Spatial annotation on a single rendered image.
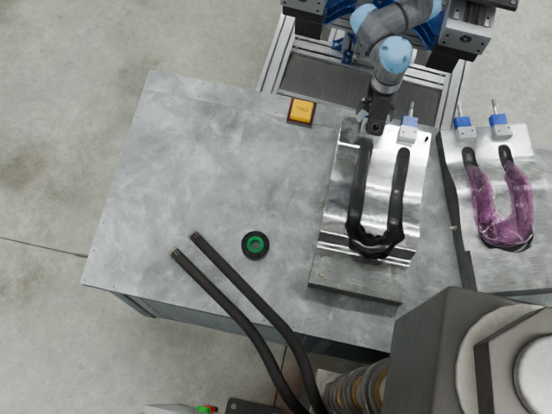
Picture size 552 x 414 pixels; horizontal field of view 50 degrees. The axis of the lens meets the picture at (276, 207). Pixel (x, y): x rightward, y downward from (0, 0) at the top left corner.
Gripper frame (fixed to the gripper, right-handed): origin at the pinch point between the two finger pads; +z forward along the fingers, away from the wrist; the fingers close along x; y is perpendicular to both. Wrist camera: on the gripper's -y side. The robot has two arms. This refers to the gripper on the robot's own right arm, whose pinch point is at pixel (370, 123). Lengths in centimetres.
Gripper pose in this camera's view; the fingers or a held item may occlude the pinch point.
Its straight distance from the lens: 174.8
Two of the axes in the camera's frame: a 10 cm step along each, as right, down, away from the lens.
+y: 2.2, -9.3, 3.1
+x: -9.8, -2.1, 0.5
